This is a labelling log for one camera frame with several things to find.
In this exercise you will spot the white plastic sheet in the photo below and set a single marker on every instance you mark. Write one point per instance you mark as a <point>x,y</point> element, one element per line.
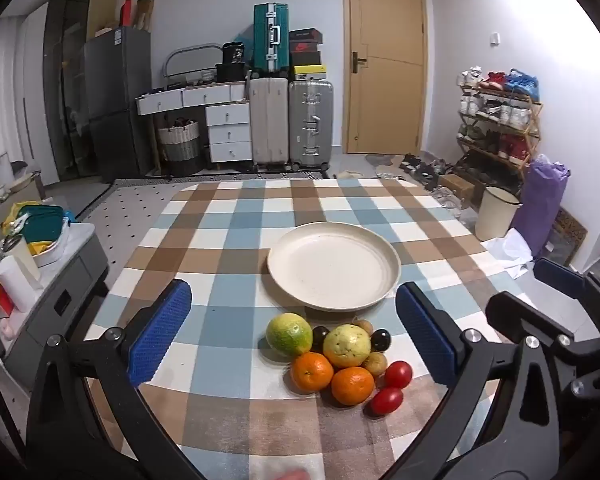
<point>510,255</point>

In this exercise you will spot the wooden door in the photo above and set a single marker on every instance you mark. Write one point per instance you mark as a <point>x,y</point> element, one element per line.
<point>385,85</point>

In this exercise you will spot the cream bucket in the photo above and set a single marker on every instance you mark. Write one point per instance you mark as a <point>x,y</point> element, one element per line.
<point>496,215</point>

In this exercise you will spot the white bowl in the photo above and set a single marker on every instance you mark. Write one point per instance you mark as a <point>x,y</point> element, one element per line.
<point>47,255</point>

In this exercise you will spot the white cup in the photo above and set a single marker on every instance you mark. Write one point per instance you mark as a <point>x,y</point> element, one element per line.
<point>22,260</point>

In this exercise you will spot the teal suitcase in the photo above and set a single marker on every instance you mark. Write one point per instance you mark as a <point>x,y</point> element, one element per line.
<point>270,35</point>

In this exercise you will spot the beige suitcase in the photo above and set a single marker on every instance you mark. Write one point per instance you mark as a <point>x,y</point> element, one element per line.
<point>269,120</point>

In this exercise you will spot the rows of sneakers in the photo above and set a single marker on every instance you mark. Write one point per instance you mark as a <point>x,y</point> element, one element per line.
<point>510,112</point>

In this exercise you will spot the brown longan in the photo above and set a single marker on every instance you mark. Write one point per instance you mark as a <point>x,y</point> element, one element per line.
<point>375,364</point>
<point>364,326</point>

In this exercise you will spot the grey side cabinet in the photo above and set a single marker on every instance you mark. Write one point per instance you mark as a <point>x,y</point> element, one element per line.
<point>55,300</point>

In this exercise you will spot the patterned doormat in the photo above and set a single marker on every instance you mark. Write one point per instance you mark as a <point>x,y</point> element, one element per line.
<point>569,236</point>

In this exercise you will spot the black bag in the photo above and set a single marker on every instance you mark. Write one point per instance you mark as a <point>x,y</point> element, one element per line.
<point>233,52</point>

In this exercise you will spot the yellow shoe box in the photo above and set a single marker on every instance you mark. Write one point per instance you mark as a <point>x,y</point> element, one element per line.
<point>309,71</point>

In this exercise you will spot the wicker basket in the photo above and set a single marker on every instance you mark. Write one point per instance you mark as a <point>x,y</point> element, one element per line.
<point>179,147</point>

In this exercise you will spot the red tomato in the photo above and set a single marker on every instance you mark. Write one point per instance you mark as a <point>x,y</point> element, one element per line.
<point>386,401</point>
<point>399,374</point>

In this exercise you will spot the yellow guava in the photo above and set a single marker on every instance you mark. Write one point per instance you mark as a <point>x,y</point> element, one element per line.
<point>346,346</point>

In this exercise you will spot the purple bag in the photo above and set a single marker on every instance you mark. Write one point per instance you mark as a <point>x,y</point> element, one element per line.
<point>542,205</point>

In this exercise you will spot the curved metal frame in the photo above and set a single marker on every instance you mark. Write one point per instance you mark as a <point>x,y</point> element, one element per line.
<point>180,52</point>

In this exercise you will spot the green citrus fruit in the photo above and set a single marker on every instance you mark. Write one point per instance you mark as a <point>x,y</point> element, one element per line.
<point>288,335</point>

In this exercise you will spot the dark glass cabinet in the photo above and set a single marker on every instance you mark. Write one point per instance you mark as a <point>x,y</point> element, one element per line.
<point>65,85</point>

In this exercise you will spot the grey floor mat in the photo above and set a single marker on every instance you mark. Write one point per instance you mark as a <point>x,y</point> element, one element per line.
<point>379,159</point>

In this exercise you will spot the small cardboard box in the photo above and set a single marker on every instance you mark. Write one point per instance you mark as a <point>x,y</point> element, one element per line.
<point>456,186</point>

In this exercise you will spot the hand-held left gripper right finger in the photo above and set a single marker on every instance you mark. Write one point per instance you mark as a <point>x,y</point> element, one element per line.
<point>425,332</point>

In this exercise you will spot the white curtain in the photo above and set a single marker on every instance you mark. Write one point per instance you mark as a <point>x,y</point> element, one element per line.
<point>10,90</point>

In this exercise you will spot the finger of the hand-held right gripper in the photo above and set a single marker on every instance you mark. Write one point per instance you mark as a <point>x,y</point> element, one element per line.
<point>560,275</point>
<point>512,312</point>

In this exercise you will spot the dark plum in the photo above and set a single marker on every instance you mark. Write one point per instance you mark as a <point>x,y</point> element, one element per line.
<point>320,337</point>
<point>380,340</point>

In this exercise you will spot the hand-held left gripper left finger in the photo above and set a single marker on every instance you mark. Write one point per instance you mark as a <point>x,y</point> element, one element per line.
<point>160,332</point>

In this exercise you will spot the silver suitcase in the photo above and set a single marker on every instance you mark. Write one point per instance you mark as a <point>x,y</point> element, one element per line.
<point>310,120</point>

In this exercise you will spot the orange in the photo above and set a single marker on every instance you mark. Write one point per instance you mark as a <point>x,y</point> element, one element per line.
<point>312,372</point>
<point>352,386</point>

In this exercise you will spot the teal container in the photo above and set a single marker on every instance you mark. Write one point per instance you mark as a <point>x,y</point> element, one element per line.
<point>42,222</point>

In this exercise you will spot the red cardboard box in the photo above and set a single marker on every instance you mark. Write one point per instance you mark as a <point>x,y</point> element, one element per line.
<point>125,12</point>

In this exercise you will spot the brown cardboard box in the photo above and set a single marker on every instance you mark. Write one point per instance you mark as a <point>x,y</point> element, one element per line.
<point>145,14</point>

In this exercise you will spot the cream round plate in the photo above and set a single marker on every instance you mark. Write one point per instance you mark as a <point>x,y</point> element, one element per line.
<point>332,265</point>

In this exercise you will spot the wooden shoe rack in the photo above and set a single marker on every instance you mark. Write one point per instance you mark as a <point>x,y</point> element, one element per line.
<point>532,125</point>

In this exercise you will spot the yellow green bag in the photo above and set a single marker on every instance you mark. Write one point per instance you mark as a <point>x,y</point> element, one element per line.
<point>15,212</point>

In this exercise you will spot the beige slipper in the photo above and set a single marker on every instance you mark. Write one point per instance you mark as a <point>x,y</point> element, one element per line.
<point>350,174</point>

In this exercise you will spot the white drawer desk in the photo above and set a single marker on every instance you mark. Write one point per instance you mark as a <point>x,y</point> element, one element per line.
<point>227,125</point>

